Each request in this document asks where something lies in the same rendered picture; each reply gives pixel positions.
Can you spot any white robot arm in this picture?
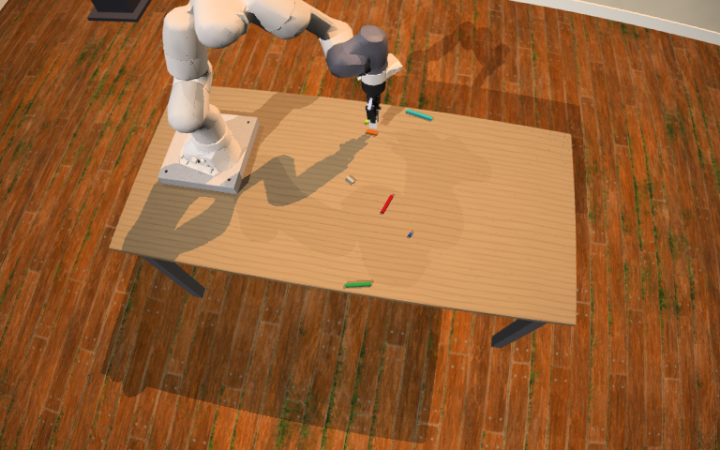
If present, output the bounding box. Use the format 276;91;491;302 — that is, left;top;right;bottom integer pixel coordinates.
162;0;402;177

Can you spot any turquoise rod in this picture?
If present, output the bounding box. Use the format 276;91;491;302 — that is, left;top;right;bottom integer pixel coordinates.
406;109;433;121

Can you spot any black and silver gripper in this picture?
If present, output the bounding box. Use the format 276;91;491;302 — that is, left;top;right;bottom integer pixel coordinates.
361;81;385;129

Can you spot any red rod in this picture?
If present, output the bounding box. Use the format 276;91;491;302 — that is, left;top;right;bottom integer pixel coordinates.
381;195;393;213

